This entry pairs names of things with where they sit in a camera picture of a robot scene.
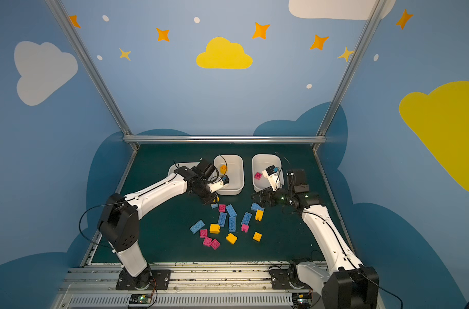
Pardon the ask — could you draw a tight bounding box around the blue long lego brick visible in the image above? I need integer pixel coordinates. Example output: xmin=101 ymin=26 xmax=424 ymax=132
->
xmin=217 ymin=212 xmax=228 ymax=227
xmin=189 ymin=220 xmax=205 ymax=234
xmin=242 ymin=212 xmax=252 ymax=225
xmin=225 ymin=204 xmax=237 ymax=218
xmin=228 ymin=217 xmax=237 ymax=233

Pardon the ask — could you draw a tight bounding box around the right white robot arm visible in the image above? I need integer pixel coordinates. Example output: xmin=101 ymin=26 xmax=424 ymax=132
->
xmin=255 ymin=166 xmax=379 ymax=308

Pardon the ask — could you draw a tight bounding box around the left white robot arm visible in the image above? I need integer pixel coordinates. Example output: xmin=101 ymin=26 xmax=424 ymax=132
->
xmin=97 ymin=165 xmax=230 ymax=283

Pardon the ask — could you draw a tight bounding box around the left white plastic bin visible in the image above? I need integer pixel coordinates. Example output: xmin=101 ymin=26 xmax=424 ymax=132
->
xmin=168 ymin=162 xmax=204 ymax=182

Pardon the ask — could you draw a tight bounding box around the white plastic bin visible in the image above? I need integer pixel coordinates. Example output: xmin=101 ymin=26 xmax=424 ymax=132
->
xmin=252 ymin=154 xmax=284 ymax=193
xmin=213 ymin=154 xmax=245 ymax=196
xmin=168 ymin=162 xmax=204 ymax=182

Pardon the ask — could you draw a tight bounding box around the right white plastic bin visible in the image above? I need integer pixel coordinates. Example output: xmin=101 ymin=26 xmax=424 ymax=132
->
xmin=252 ymin=154 xmax=284 ymax=193

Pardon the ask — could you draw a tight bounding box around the middle white plastic bin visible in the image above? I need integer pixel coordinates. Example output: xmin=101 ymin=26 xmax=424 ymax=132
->
xmin=213 ymin=154 xmax=245 ymax=196

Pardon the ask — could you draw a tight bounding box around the right green circuit board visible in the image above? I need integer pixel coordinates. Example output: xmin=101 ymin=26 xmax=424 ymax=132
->
xmin=292 ymin=294 xmax=312 ymax=309

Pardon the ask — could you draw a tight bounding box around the green circuit board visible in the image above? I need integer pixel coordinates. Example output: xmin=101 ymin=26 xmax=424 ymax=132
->
xmin=292 ymin=294 xmax=312 ymax=309
xmin=128 ymin=294 xmax=152 ymax=306

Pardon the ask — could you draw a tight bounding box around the left green circuit board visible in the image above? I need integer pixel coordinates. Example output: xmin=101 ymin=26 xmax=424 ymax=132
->
xmin=128 ymin=294 xmax=152 ymax=306

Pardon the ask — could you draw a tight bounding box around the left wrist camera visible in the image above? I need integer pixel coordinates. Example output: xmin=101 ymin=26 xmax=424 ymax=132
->
xmin=207 ymin=175 xmax=230 ymax=193

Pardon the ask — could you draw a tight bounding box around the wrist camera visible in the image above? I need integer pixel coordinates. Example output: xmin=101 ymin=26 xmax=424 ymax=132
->
xmin=263 ymin=166 xmax=281 ymax=191
xmin=207 ymin=175 xmax=230 ymax=193

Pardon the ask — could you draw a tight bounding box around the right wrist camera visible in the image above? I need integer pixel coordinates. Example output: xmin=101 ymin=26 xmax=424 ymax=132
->
xmin=263 ymin=166 xmax=281 ymax=191

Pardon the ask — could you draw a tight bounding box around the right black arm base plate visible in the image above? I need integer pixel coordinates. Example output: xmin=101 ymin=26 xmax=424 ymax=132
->
xmin=268 ymin=267 xmax=310 ymax=290

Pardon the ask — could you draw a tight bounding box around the aluminium front rail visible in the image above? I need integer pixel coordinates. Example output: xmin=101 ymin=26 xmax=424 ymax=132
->
xmin=50 ymin=261 xmax=386 ymax=309

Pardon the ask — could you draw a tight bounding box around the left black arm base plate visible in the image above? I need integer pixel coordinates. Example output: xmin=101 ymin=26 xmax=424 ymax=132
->
xmin=116 ymin=269 xmax=171 ymax=291

